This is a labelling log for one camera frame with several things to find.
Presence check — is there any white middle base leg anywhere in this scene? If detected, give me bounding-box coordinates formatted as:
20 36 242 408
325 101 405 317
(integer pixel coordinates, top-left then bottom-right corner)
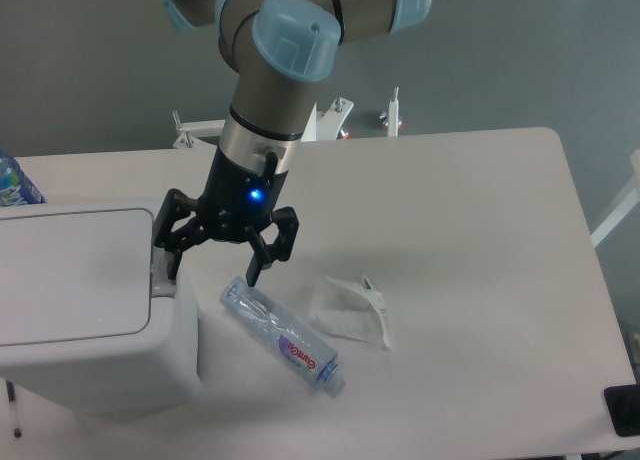
316 97 354 141

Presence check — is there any white right base leg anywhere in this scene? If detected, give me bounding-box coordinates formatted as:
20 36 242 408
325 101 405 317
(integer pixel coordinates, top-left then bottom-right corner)
379 86 403 137

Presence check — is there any black and white pen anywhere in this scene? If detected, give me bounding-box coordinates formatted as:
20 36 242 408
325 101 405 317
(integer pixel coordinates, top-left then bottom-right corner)
5 380 22 439

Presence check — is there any white base leg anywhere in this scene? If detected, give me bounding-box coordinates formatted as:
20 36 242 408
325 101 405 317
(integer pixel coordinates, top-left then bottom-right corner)
172 110 225 149
379 86 403 137
316 97 354 141

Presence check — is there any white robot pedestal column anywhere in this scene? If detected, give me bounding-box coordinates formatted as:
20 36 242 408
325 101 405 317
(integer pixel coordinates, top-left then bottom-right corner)
301 104 317 142

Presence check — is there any clear plastic water bottle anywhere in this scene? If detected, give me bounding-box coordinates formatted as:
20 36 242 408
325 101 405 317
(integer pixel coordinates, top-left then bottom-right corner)
220 277 345 396

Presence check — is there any white push-button trash can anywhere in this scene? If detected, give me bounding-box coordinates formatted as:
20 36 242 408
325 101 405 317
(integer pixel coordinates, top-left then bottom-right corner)
1 198 204 413

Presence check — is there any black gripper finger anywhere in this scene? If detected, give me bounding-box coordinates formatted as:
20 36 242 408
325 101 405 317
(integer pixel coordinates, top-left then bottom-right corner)
153 188 211 281
244 206 299 286

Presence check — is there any blue labelled drink bottle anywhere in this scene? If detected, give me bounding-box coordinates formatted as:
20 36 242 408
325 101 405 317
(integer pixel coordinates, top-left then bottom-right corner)
1 151 46 207

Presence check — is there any white frame at right edge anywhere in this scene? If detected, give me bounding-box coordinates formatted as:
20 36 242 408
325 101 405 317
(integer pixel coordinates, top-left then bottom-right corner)
591 150 639 248

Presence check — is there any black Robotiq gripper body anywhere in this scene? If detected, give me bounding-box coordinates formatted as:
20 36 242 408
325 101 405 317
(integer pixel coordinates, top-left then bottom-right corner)
196 149 287 243

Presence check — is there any crumpled white plastic wrapper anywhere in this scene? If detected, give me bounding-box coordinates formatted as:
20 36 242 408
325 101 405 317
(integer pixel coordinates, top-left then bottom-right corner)
309 275 392 350

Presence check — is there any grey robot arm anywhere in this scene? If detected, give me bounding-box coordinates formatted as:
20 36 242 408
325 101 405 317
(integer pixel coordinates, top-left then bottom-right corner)
153 0 432 285

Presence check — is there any white left base leg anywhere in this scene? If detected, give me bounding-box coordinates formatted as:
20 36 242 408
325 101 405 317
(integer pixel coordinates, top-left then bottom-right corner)
172 110 225 149

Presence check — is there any black device at table edge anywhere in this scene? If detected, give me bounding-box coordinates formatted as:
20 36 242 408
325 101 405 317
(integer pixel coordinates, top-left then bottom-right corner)
604 384 639 437

